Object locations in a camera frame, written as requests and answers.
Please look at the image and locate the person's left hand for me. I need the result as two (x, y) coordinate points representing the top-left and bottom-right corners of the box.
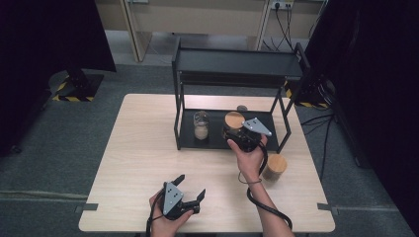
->
(148, 191), (196, 237)

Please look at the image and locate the black power cable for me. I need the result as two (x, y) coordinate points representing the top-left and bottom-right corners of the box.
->
(270, 6), (293, 51)
(275, 7), (294, 51)

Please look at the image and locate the person's right hand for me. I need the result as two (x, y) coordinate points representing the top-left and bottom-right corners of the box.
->
(226, 133), (269, 184)

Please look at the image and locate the cork-lid jar of dark spices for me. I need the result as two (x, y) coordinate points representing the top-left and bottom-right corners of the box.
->
(262, 153), (289, 182)

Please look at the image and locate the grey floor tape strip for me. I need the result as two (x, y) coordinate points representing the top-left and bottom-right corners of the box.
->
(316, 202), (340, 216)
(74, 202), (99, 214)

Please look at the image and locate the left hand-held gripper cable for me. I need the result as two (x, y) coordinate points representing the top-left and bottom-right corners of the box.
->
(145, 190), (166, 237)

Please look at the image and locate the thin dark wrist band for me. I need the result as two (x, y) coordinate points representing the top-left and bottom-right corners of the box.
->
(237, 171), (264, 186)

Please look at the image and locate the hand-held gripper cable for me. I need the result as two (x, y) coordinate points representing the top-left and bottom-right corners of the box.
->
(145, 190), (166, 237)
(246, 141), (294, 231)

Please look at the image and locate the cork-lid jar of bark strips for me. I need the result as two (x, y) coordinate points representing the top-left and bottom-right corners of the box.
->
(223, 111), (247, 139)

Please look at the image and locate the stand base with hazard tape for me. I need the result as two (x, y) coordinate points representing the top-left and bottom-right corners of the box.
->
(285, 75), (337, 110)
(48, 68), (105, 103)

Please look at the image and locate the white power strip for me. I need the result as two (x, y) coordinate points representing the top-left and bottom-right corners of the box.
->
(270, 0), (294, 10)

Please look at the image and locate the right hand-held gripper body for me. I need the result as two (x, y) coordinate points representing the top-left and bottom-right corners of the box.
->
(222, 117), (274, 153)

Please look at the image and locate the black metal two-tier rack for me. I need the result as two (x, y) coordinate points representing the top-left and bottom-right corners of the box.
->
(171, 37), (311, 154)

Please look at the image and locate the glass jar of beige powder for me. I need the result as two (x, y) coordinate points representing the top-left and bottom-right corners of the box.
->
(193, 111), (210, 141)

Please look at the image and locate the right hand-held gripper cable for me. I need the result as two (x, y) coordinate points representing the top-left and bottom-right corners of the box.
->
(246, 141), (294, 231)

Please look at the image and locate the black curtain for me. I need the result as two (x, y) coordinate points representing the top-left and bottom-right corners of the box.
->
(0, 0), (117, 157)
(304, 0), (419, 228)

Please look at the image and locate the black floor cable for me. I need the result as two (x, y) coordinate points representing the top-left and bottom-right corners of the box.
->
(299, 113), (336, 182)

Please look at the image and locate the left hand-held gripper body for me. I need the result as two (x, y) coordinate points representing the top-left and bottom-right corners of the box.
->
(160, 181), (202, 221)

